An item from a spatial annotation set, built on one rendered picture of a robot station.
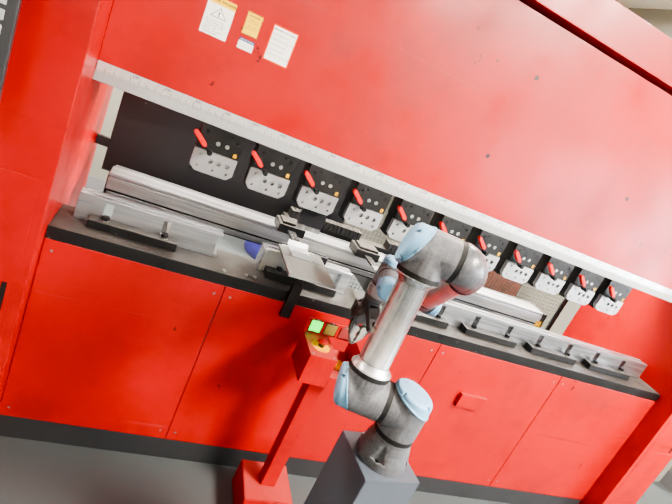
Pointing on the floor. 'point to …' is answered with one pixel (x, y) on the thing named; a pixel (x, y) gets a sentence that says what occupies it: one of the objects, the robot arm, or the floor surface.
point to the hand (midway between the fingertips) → (352, 342)
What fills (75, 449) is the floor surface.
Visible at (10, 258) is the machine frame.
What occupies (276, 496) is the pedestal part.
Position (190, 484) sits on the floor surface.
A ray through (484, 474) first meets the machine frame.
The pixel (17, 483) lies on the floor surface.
